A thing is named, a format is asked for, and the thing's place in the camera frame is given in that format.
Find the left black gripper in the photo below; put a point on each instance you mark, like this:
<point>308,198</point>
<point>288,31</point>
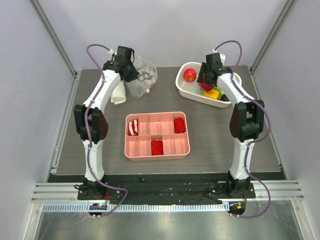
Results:
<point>134,76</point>

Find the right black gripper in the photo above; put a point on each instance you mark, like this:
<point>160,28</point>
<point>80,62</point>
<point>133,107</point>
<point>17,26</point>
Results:
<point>203,74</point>

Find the clear zip top bag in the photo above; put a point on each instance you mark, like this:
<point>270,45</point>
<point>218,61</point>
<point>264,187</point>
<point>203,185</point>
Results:
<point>147,77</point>

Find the yellow toy pepper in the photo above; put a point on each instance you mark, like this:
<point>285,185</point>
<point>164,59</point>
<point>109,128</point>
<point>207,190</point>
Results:
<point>213,94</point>

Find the green toy grapes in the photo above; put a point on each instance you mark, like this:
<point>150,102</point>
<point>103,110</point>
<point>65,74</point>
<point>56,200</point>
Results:
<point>219,91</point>

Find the red toy strawberry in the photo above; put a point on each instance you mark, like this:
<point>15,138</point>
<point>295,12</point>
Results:
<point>206,87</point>

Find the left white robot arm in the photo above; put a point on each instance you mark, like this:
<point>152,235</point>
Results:
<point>92,126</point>

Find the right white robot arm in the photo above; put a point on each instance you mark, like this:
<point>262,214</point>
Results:
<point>246,123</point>

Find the dark brown toy food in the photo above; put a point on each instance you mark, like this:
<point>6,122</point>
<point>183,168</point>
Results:
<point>224,98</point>

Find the white rolled cloth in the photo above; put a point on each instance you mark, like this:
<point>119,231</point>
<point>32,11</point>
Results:
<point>118,95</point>

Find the red white striped sock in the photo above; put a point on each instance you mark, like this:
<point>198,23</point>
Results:
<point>133,128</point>

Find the red cloth roll upper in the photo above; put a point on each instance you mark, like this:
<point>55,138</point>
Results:
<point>179,125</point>

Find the red cloth roll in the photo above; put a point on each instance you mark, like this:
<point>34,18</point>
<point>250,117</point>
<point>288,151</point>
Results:
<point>157,148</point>
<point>179,125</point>

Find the pink compartment tray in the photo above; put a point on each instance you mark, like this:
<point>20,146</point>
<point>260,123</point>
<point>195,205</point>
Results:
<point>156,126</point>

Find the red cloth roll lower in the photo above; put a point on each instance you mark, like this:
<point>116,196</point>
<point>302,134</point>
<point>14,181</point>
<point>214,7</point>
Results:
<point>157,148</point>

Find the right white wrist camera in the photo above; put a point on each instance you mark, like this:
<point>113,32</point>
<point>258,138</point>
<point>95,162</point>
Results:
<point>222,56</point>

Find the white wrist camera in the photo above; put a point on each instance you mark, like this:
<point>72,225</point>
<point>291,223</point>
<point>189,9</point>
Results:
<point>112,53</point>
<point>222,56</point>

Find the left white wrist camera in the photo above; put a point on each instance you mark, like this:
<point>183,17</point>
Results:
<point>112,53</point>

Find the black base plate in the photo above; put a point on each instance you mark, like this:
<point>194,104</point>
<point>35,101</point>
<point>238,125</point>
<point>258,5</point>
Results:
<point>163,189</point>

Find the white slotted cable duct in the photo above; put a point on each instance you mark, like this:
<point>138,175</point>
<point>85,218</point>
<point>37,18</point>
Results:
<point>99,207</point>

